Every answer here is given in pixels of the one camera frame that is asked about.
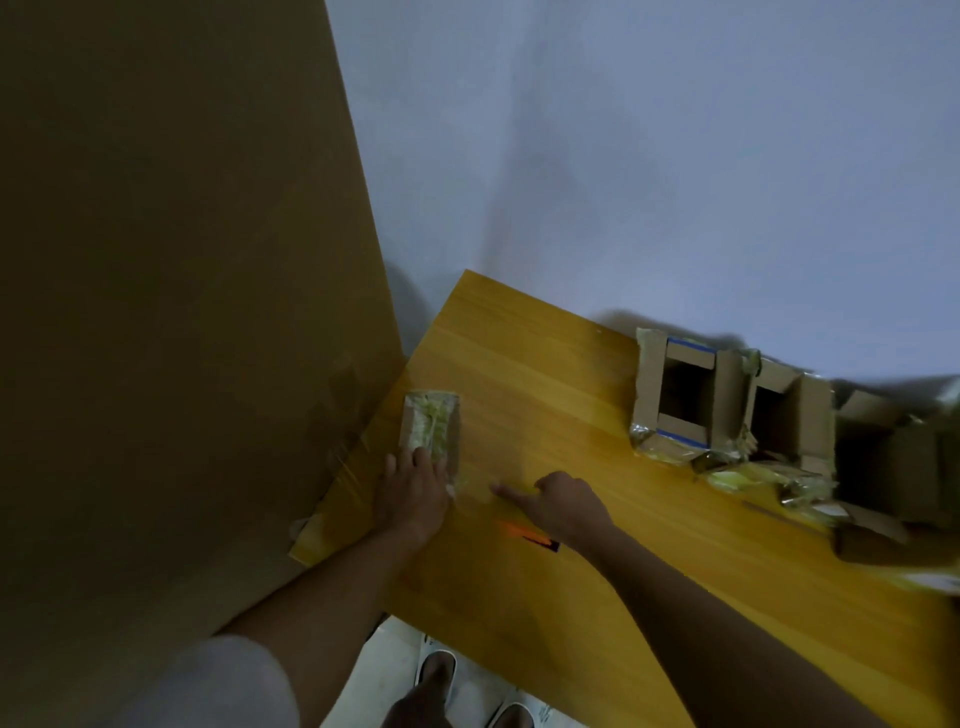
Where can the person's right hand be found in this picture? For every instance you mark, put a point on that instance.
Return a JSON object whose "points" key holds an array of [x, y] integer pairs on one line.
{"points": [[566, 510]]}

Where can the person's right forearm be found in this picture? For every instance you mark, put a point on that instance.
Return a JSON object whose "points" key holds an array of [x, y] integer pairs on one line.
{"points": [[727, 645]]}

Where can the taped box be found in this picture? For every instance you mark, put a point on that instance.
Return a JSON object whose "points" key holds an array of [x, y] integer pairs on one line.
{"points": [[435, 420]]}

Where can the person's left hand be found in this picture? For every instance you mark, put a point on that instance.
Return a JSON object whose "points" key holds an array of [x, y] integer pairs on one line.
{"points": [[412, 502]]}

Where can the person's white shirt sleeve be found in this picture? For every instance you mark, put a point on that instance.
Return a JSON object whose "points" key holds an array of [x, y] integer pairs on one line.
{"points": [[217, 686]]}

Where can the row of cardboard boxes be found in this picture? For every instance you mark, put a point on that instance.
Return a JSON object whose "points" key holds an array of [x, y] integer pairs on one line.
{"points": [[795, 427]]}

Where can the orange dispenser with yellow tape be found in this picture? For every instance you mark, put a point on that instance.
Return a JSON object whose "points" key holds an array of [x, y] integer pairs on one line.
{"points": [[517, 531]]}

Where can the person's left forearm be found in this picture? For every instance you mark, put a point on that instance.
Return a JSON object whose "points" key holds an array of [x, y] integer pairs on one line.
{"points": [[330, 607]]}

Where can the yellow wooden table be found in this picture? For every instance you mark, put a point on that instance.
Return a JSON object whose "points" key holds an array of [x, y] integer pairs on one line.
{"points": [[675, 600]]}

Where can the person's right foot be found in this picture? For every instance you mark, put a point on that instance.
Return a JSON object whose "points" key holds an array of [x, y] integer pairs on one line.
{"points": [[514, 718]]}

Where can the large brown cardboard sheet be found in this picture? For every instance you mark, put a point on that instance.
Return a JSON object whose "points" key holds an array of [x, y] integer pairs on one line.
{"points": [[187, 337]]}

